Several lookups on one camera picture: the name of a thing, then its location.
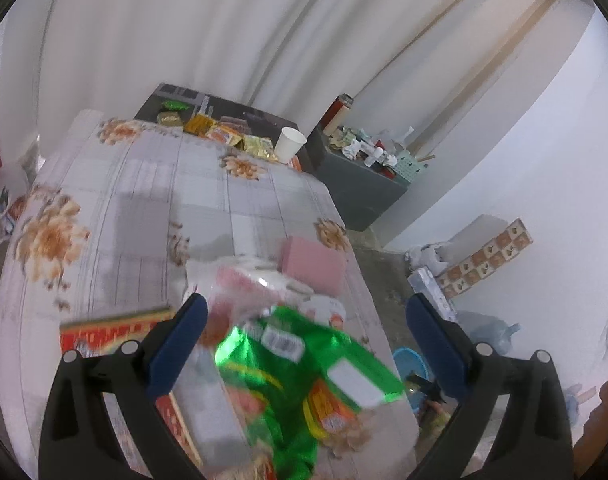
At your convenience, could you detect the white printed plastic bag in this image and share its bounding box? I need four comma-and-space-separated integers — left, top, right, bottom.
0, 160, 37, 247

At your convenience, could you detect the pink box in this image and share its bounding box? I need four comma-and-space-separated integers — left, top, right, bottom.
279, 236, 347, 296

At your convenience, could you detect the blue plastic basket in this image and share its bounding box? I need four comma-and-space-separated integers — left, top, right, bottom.
393, 347, 432, 411

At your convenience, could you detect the pale blue plastic bag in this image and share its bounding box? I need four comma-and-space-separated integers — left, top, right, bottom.
456, 310, 525, 356

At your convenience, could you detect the brown checkered board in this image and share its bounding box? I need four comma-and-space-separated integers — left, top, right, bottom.
436, 217, 533, 301

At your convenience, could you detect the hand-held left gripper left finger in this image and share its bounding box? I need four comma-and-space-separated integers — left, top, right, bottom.
38, 292, 208, 480

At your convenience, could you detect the red thermos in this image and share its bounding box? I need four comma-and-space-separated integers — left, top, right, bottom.
321, 94, 352, 133

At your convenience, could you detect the grey cabinet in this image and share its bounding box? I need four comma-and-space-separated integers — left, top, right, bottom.
306, 125, 415, 233

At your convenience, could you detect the white and red bottle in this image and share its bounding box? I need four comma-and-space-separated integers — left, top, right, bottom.
304, 295, 347, 328

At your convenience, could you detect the pale green holder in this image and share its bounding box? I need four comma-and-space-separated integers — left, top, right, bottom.
391, 152, 429, 186

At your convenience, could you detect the white curtain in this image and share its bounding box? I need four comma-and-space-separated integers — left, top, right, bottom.
34, 0, 560, 126

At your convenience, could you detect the white printed carton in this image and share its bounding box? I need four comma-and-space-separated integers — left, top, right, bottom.
408, 267, 457, 321

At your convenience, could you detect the red patterned snack bag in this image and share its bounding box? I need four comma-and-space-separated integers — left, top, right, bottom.
60, 306, 205, 468

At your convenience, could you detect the green snack bag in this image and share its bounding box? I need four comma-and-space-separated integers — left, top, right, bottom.
214, 305, 407, 480

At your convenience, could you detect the person's right forearm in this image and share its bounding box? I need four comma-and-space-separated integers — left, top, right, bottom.
571, 367, 608, 480

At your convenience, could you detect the clear bag with red label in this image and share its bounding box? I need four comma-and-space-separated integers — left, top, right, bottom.
176, 345, 252, 471

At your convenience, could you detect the white paper cup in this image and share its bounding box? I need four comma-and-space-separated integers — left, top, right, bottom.
274, 127, 307, 163

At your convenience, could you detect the pile of small snack packets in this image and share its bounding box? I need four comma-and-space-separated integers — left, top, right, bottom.
156, 100, 305, 171

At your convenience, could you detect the clear bag with pink contents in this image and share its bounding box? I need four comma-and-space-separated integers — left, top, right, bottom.
186, 255, 315, 331

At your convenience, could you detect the floral tablecloth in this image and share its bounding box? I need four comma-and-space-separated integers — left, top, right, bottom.
0, 110, 419, 480

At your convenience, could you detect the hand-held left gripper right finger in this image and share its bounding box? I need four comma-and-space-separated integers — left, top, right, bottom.
406, 292, 575, 480

